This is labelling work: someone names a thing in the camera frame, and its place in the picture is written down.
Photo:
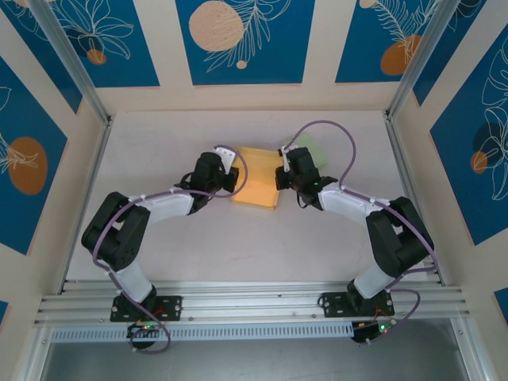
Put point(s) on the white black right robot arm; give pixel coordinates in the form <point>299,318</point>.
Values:
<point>373,238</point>

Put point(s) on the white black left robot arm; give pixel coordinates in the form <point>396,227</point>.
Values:
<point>135,238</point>

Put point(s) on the small electronics board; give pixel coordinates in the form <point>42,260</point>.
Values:
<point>143,328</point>
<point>369,331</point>

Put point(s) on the aluminium side rail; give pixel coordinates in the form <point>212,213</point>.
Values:
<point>401,158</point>
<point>98,158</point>

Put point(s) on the aluminium mounting rail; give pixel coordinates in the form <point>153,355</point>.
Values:
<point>246,301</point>

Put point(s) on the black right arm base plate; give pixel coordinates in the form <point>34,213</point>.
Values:
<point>333,305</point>

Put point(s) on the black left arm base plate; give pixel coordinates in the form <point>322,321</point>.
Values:
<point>174,307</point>

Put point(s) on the aluminium frame post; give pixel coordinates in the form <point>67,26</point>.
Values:
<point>78,67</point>
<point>418,59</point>

